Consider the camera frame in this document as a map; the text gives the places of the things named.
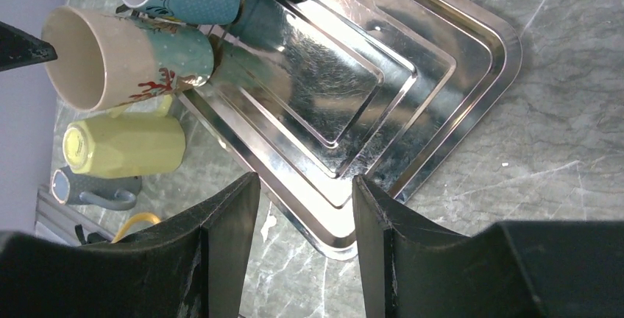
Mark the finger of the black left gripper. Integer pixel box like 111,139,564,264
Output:
0,22,57,71

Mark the steel serving tray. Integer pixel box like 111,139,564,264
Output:
181,0,522,260

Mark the beige teal patterned mug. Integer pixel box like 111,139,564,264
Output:
41,6,215,112

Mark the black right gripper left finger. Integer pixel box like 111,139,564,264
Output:
1,172,260,317

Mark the yellow mug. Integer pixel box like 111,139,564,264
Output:
111,212,161,244

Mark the lime green faceted mug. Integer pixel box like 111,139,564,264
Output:
62,95,186,179

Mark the grey blue mug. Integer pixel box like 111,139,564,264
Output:
50,166,142,211

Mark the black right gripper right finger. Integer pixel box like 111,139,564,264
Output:
352,175,623,317

